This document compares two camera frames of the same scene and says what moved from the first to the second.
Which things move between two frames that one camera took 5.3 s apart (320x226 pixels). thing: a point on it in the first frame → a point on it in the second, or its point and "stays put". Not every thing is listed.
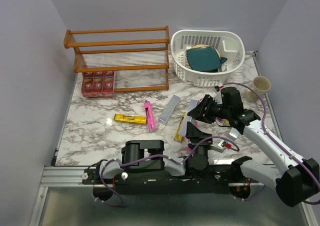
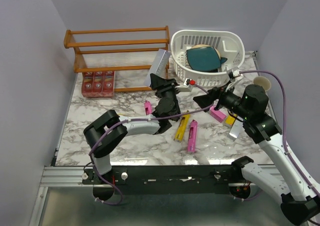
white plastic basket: [230, 44] stays put
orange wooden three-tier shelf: [139, 57] stays put
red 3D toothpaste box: [98, 84] stays put
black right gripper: [199, 112] → [213, 94]
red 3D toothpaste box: [108, 84] stays put
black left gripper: [193, 134] → [156, 83]
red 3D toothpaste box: [87, 84] stays put
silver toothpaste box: [192, 104] → [159, 66]
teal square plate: [204, 58] stays put
